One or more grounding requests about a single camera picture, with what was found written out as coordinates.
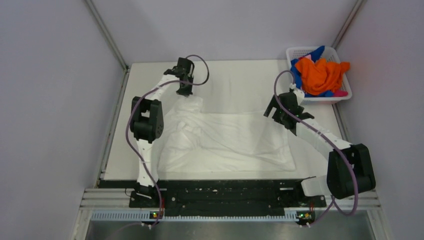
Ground aluminium rail frame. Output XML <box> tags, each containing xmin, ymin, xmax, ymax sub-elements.
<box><xmin>79</xmin><ymin>188</ymin><xmax>381</xmax><ymax>210</ymax></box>

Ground white t shirt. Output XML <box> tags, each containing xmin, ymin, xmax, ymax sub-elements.
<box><xmin>158</xmin><ymin>97</ymin><xmax>296</xmax><ymax>173</ymax></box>

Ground grey aluminium corner post right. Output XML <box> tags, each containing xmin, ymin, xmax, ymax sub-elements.
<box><xmin>331</xmin><ymin>0</ymin><xmax>367</xmax><ymax>49</ymax></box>

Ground pink garment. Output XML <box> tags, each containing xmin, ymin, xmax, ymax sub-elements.
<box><xmin>333</xmin><ymin>89</ymin><xmax>349</xmax><ymax>98</ymax></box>

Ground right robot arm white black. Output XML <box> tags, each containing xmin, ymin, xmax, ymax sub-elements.
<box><xmin>264</xmin><ymin>89</ymin><xmax>376</xmax><ymax>206</ymax></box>

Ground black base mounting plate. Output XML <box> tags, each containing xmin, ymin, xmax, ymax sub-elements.
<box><xmin>98</xmin><ymin>179</ymin><xmax>327</xmax><ymax>217</ymax></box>

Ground grey slotted cable duct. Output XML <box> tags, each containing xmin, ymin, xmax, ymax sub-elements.
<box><xmin>90</xmin><ymin>210</ymin><xmax>312</xmax><ymax>222</ymax></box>

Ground orange t shirt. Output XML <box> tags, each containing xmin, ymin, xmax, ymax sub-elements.
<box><xmin>295</xmin><ymin>58</ymin><xmax>350</xmax><ymax>94</ymax></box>

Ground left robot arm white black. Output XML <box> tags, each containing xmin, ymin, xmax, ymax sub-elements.
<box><xmin>126</xmin><ymin>57</ymin><xmax>195</xmax><ymax>207</ymax></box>

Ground white plastic laundry basket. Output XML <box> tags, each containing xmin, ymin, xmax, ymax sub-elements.
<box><xmin>286</xmin><ymin>45</ymin><xmax>353</xmax><ymax>104</ymax></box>

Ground grey aluminium corner post left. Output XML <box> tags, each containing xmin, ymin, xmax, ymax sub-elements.
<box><xmin>82</xmin><ymin>0</ymin><xmax>129</xmax><ymax>72</ymax></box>

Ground grey aluminium corner post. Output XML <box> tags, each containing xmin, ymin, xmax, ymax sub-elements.
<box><xmin>331</xmin><ymin>0</ymin><xmax>367</xmax><ymax>49</ymax></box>
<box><xmin>82</xmin><ymin>0</ymin><xmax>129</xmax><ymax>72</ymax></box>

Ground blue t shirt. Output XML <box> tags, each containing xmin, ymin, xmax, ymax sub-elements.
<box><xmin>289</xmin><ymin>45</ymin><xmax>334</xmax><ymax>98</ymax></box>

